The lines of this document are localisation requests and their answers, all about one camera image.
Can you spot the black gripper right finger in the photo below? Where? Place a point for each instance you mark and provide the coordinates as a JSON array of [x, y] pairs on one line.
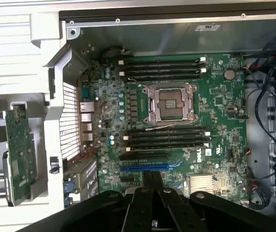
[[174, 212]]

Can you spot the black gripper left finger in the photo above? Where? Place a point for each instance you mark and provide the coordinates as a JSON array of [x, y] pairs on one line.
[[137, 210]]

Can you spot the green graphics card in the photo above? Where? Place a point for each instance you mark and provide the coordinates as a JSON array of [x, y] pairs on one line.
[[21, 145]]

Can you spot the short black expansion slot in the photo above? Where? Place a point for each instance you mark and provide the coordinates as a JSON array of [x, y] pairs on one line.
[[127, 179]]

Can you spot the silver finned heatsink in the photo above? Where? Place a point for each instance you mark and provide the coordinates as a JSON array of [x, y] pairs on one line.
[[200, 184]]

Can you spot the blue expansion slot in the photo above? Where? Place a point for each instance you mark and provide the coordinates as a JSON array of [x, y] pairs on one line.
[[145, 167]]

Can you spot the long black expansion slot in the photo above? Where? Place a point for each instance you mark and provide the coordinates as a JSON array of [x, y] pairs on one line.
[[143, 156]]

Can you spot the black RAM slot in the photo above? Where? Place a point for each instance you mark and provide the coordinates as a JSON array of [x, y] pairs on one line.
[[162, 71], [162, 66], [162, 61], [169, 129], [169, 135], [166, 148], [162, 77]]

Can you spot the grey parts rack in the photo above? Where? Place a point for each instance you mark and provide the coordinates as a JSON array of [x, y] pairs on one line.
[[39, 191]]

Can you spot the green motherboard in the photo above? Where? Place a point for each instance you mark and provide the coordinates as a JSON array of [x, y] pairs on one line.
[[224, 120]]

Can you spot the CPU socket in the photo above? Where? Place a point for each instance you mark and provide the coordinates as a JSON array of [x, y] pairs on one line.
[[171, 102]]

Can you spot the metal socket cover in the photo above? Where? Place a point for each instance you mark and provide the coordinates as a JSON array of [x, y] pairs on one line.
[[155, 95]]

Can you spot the round coin battery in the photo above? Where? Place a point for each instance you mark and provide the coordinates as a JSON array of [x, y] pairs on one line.
[[229, 74]]

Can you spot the open black PC case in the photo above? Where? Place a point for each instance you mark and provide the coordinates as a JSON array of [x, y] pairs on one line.
[[133, 36]]

